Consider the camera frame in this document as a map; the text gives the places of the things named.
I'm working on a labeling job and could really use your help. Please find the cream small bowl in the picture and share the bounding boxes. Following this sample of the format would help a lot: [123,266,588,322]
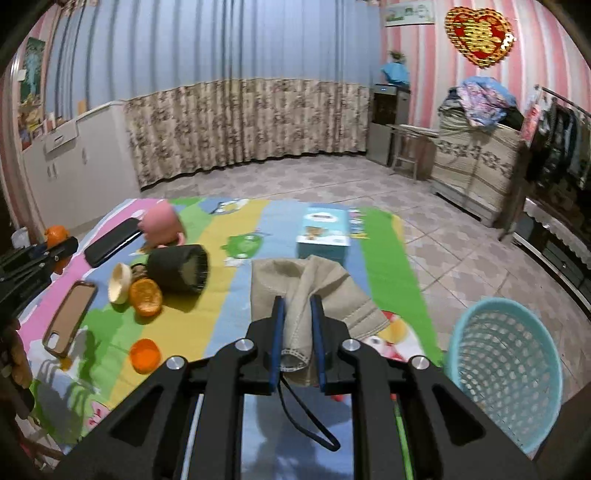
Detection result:
[107,263,132,305]

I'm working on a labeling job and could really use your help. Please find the grey water dispenser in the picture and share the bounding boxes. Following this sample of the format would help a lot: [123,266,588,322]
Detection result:
[367,84,411,166]

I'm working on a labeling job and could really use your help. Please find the pink piggy toy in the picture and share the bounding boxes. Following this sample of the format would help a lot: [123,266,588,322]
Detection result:
[138,200,185,249]

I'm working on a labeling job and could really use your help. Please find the red heart wall decoration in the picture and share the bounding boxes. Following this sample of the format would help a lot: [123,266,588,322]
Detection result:
[445,6,516,69]

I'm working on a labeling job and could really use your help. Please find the teal tissue box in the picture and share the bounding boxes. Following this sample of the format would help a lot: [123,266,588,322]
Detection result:
[297,206,351,266]

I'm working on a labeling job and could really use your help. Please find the orange peel half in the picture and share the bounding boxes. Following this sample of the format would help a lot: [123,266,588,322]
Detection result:
[128,278,163,318]

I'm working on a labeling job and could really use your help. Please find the colourful cartoon play mat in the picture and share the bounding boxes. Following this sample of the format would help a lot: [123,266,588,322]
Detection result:
[20,198,443,479]

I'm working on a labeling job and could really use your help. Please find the beige denim cloth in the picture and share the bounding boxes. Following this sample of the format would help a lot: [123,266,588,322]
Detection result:
[250,256,389,387]

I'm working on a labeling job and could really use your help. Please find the teal plastic laundry basket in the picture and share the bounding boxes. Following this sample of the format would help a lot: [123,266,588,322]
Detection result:
[445,297,563,455]

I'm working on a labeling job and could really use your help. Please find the hanging dark clothes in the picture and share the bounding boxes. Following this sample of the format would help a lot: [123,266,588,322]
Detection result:
[526,96,590,210]

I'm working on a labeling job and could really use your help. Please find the black cylindrical pot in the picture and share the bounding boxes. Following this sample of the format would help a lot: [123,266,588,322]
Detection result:
[145,244,209,295]

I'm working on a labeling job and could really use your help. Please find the cloth covered storage chest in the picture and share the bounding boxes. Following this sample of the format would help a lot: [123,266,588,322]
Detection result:
[431,109,520,227]

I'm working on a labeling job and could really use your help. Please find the black cord loop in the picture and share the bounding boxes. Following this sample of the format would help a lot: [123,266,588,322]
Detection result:
[276,377,342,453]

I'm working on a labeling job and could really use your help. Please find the blue and floral curtain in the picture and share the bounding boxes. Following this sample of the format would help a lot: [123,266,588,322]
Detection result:
[45,1,380,187]

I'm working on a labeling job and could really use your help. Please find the brown phone case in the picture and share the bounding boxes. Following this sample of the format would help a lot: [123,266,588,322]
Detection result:
[42,281,97,358]

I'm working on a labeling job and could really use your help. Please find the low lace covered shelf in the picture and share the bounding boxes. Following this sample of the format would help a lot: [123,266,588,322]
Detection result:
[512,198,590,316]

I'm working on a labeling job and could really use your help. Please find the white low cabinet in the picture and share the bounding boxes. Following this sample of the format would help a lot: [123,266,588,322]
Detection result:
[22,101,140,232]

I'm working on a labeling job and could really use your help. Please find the blue covered water bottle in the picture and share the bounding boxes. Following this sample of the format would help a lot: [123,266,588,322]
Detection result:
[381,50,411,88]

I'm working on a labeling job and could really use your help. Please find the pile of folded bedding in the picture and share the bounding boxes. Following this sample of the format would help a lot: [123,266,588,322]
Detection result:
[438,76,524,131]

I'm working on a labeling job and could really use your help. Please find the framed landscape wall picture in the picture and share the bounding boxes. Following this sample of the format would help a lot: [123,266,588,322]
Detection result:
[385,0,435,27]

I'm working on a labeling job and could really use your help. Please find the metal clothes rack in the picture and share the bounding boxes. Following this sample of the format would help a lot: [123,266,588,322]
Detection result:
[501,85,590,245]

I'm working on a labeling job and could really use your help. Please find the orange peel piece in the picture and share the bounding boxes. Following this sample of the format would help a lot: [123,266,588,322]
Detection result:
[128,338,161,375]

